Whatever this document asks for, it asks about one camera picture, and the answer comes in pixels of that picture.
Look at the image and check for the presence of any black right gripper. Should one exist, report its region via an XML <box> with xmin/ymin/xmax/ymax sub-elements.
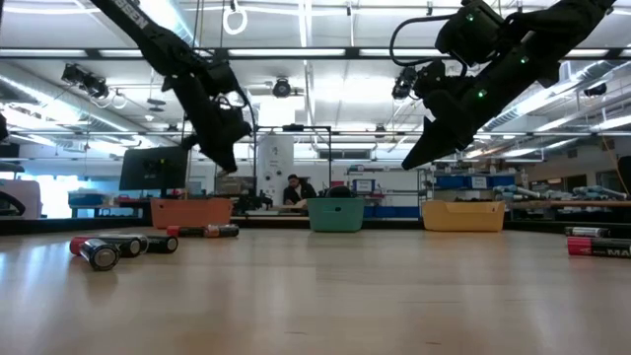
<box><xmin>400</xmin><ymin>60</ymin><xmax>500</xmax><ymax>173</ymax></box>

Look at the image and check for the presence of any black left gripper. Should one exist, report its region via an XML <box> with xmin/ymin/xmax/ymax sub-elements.
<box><xmin>171</xmin><ymin>72</ymin><xmax>254</xmax><ymax>176</ymax></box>

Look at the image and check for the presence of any silver and black battery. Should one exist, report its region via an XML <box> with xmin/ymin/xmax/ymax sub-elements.
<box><xmin>203</xmin><ymin>223</ymin><xmax>241</xmax><ymax>239</ymax></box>

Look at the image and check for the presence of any red and black battery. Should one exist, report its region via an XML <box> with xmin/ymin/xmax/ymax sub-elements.
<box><xmin>166</xmin><ymin>224</ymin><xmax>207</xmax><ymax>239</ymax></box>
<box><xmin>68</xmin><ymin>235</ymin><xmax>145</xmax><ymax>259</ymax></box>

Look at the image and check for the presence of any black battery red end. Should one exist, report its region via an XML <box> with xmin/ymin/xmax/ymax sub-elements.
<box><xmin>566</xmin><ymin>236</ymin><xmax>631</xmax><ymax>259</ymax></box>

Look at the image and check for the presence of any shelf with blue bins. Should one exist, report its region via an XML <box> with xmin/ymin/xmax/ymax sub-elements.
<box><xmin>417</xmin><ymin>166</ymin><xmax>519</xmax><ymax>219</ymax></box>

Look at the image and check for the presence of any white cylindrical tank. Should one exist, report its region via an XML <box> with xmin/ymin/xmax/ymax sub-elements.
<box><xmin>256</xmin><ymin>133</ymin><xmax>296</xmax><ymax>206</ymax></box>

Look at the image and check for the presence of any orange plastic bin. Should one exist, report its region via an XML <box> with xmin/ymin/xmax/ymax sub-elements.
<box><xmin>150</xmin><ymin>197</ymin><xmax>234</xmax><ymax>231</ymax></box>

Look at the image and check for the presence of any black monitor on stand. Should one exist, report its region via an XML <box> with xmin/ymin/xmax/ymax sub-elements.
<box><xmin>118</xmin><ymin>145</ymin><xmax>190</xmax><ymax>192</ymax></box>

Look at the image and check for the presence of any yellow plastic bin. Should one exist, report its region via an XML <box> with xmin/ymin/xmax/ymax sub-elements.
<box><xmin>421</xmin><ymin>199</ymin><xmax>507</xmax><ymax>233</ymax></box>

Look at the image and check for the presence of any person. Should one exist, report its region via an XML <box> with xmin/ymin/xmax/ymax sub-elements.
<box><xmin>282</xmin><ymin>173</ymin><xmax>318</xmax><ymax>206</ymax></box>

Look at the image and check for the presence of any black chair back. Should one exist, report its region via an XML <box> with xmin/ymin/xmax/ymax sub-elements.
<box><xmin>324</xmin><ymin>184</ymin><xmax>353</xmax><ymax>200</ymax></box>

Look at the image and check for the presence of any teal plastic bin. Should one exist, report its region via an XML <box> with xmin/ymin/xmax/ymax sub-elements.
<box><xmin>306</xmin><ymin>196</ymin><xmax>366</xmax><ymax>234</ymax></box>

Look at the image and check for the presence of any blue storage box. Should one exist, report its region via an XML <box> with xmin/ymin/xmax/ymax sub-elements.
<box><xmin>67</xmin><ymin>190</ymin><xmax>105</xmax><ymax>208</ymax></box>

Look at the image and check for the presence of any black ceiling spotlight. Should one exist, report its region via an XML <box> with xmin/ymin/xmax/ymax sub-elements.
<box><xmin>61</xmin><ymin>62</ymin><xmax>110</xmax><ymax>100</ymax></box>

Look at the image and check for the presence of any wooden workbench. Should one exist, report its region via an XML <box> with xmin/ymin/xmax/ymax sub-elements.
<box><xmin>510</xmin><ymin>198</ymin><xmax>631</xmax><ymax>211</ymax></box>

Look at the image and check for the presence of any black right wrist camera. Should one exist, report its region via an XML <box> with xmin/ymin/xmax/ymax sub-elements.
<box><xmin>391</xmin><ymin>66</ymin><xmax>420</xmax><ymax>103</ymax></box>

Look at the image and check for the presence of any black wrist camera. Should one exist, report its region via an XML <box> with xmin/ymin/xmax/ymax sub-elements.
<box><xmin>205</xmin><ymin>59</ymin><xmax>244</xmax><ymax>98</ymax></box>
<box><xmin>391</xmin><ymin>66</ymin><xmax>420</xmax><ymax>103</ymax></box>

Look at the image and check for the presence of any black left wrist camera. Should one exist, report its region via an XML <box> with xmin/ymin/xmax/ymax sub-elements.
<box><xmin>205</xmin><ymin>59</ymin><xmax>244</xmax><ymax>98</ymax></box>

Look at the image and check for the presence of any black aluminium rig frame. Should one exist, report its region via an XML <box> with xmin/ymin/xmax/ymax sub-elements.
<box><xmin>0</xmin><ymin>46</ymin><xmax>631</xmax><ymax>237</ymax></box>

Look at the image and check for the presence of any black overhead camera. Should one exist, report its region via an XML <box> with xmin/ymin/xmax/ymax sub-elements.
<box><xmin>271</xmin><ymin>76</ymin><xmax>294</xmax><ymax>100</ymax></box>

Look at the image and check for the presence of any white cable ring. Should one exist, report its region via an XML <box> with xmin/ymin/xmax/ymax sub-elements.
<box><xmin>222</xmin><ymin>2</ymin><xmax>249</xmax><ymax>36</ymax></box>

